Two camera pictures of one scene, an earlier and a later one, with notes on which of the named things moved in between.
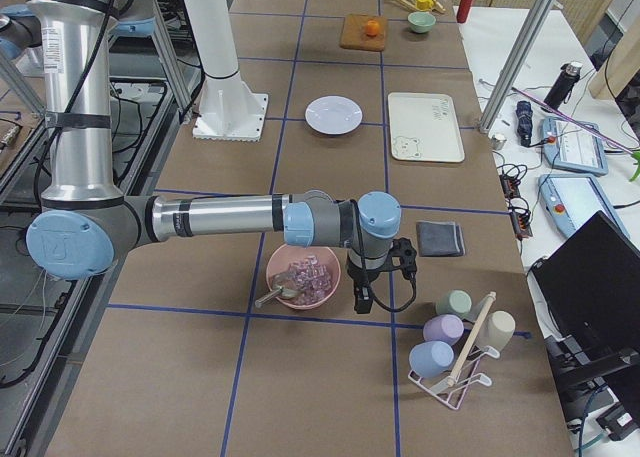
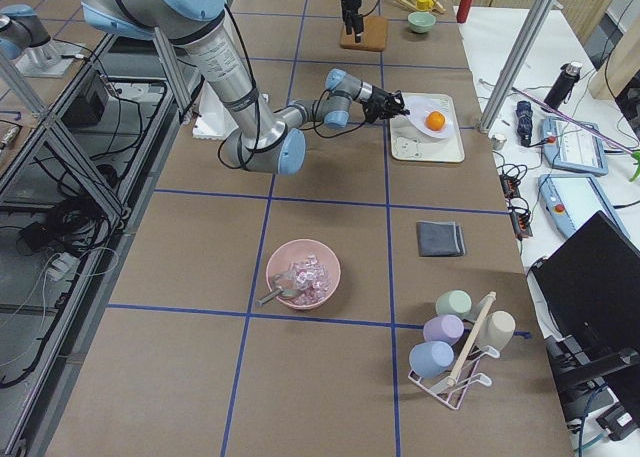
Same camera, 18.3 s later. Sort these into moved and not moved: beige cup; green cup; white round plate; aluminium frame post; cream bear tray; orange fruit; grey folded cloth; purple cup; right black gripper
Moved: white round plate; right black gripper; orange fruit
Not moved: purple cup; grey folded cloth; cream bear tray; green cup; beige cup; aluminium frame post
